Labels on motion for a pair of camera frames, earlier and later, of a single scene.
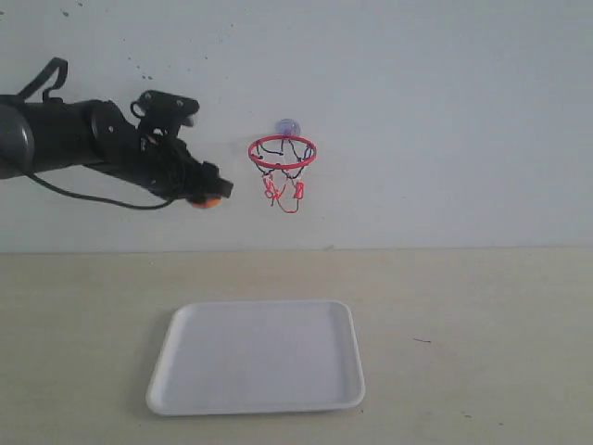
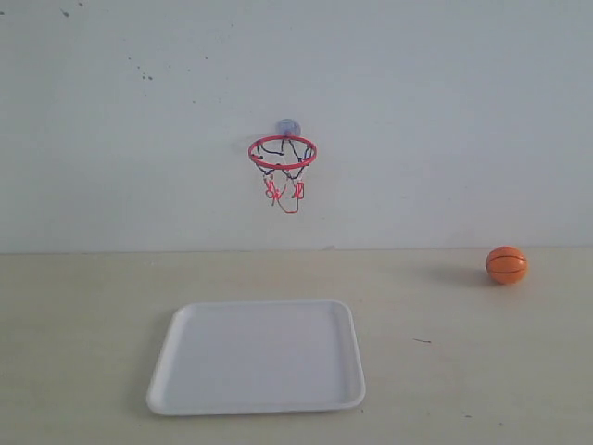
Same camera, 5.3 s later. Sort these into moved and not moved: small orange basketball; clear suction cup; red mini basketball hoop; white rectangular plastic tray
Moved: small orange basketball
Not moved: clear suction cup; white rectangular plastic tray; red mini basketball hoop
